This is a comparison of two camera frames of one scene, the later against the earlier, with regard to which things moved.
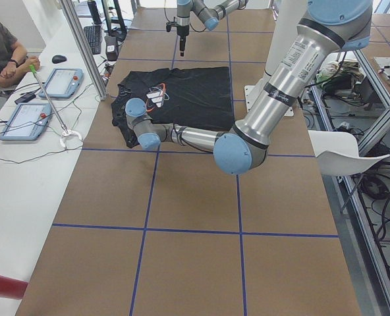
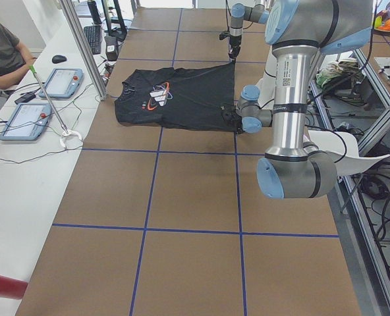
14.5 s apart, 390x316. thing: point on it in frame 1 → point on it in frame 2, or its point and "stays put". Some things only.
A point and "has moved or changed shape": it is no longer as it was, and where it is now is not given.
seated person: (5, 56) stays put
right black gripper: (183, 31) → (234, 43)
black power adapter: (25, 99) stays put
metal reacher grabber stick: (66, 131) stays put
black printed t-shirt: (194, 96) has moved or changed shape
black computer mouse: (58, 58) stays put
